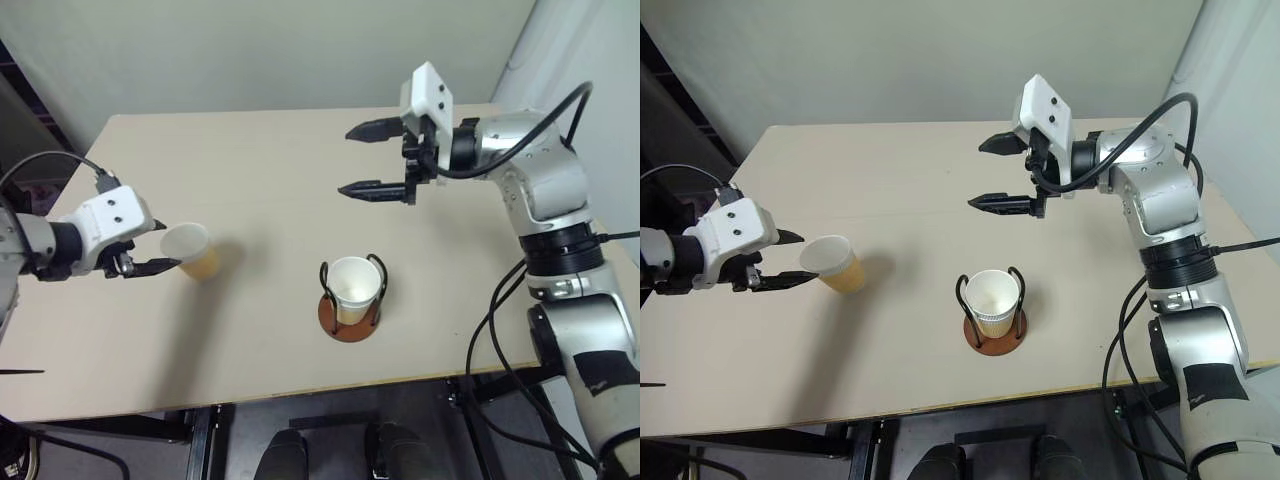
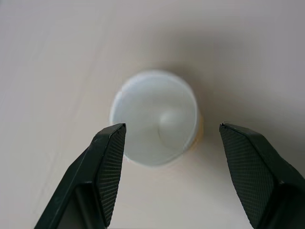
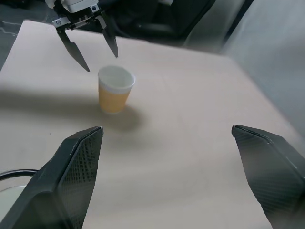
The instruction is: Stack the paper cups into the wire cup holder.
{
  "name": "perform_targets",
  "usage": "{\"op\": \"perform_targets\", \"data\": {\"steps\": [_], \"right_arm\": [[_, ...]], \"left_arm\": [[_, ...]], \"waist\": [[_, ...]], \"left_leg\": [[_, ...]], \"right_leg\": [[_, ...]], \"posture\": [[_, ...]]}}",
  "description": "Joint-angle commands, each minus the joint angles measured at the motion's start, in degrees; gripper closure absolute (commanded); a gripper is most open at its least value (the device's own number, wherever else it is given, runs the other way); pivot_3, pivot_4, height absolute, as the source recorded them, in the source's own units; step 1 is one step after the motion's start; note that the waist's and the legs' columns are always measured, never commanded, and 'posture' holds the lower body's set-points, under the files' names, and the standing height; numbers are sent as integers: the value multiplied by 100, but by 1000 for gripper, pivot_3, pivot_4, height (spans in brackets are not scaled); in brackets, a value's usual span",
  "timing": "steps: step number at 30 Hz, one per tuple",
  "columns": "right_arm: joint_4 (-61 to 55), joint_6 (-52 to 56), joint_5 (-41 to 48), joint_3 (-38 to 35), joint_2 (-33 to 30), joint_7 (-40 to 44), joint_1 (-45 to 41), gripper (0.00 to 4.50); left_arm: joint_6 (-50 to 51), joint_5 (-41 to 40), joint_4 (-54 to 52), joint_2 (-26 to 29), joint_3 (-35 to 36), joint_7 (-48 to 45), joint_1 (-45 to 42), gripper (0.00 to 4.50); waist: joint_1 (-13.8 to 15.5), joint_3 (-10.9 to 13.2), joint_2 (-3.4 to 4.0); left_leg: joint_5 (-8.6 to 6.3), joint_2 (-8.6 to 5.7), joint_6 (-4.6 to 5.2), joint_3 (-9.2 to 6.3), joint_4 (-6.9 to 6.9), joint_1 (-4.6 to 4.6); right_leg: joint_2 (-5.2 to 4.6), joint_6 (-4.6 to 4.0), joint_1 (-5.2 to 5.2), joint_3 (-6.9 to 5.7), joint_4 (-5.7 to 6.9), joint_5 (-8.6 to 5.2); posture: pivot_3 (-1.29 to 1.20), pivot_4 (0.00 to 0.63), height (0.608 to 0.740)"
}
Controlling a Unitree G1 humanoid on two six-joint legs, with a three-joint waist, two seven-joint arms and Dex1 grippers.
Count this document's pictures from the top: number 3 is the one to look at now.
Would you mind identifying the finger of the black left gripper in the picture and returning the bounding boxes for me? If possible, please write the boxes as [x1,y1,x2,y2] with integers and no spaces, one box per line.
[96,10,119,59]
[56,27,91,73]

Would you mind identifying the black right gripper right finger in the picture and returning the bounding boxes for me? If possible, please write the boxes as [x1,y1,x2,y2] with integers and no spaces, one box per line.
[231,125,305,229]

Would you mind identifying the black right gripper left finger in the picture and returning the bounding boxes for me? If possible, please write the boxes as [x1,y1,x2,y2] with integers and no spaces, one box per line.
[0,125,104,229]

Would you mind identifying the orange paper cup white rim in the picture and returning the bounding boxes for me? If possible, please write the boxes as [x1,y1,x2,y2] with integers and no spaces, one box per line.
[97,64,137,115]

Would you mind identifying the black chair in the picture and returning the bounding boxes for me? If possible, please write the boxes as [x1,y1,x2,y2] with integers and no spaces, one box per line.
[112,0,216,46]

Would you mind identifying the black cable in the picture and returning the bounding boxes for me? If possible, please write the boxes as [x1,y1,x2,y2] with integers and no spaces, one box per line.
[0,168,39,184]

